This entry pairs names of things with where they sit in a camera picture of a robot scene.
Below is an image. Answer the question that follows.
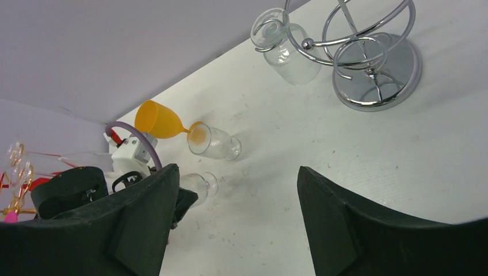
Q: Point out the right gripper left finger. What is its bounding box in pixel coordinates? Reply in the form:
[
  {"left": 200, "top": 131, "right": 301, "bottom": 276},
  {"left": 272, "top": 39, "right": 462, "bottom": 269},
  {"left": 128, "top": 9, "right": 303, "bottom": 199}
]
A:
[{"left": 1, "top": 164, "right": 180, "bottom": 275}]

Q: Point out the clear etched glass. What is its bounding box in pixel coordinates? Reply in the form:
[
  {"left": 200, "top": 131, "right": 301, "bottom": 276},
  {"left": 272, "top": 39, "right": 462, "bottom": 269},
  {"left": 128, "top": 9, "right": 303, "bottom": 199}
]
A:
[
  {"left": 250, "top": 7, "right": 321, "bottom": 86},
  {"left": 180, "top": 172, "right": 219, "bottom": 208},
  {"left": 186, "top": 122, "right": 242, "bottom": 160}
]

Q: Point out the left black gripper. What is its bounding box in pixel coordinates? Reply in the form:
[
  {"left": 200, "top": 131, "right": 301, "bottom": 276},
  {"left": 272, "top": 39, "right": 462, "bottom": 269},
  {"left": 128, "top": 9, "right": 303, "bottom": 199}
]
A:
[{"left": 30, "top": 166, "right": 199, "bottom": 229}]

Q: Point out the yellow plastic goblet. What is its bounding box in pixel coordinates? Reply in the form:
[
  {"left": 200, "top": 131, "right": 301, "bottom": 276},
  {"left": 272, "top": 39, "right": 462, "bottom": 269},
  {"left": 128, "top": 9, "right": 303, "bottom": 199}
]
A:
[{"left": 134, "top": 100, "right": 203, "bottom": 139}]

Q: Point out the chrome wire glass rack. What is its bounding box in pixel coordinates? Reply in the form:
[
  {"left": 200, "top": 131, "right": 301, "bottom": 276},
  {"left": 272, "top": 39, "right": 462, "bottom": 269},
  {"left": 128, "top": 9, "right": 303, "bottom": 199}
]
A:
[{"left": 253, "top": 0, "right": 423, "bottom": 112}]

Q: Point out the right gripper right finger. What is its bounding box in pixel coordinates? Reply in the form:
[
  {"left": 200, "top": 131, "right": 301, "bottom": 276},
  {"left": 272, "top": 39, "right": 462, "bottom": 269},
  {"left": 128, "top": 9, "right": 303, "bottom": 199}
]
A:
[{"left": 297, "top": 166, "right": 487, "bottom": 275}]

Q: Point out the gold wire glass rack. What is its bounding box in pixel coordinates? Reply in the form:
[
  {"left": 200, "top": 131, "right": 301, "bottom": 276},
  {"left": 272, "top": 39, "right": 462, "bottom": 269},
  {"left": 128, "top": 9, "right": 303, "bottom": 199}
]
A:
[{"left": 1, "top": 141, "right": 37, "bottom": 223}]

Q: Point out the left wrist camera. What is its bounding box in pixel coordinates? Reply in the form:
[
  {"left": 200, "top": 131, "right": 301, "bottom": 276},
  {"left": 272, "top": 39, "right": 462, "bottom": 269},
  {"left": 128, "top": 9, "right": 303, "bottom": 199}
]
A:
[{"left": 105, "top": 135, "right": 151, "bottom": 194}]

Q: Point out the pink wine glass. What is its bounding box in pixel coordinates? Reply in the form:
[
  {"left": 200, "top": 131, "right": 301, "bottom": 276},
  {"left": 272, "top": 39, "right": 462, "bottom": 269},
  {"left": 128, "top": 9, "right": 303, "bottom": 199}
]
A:
[{"left": 4, "top": 211, "right": 18, "bottom": 223}]

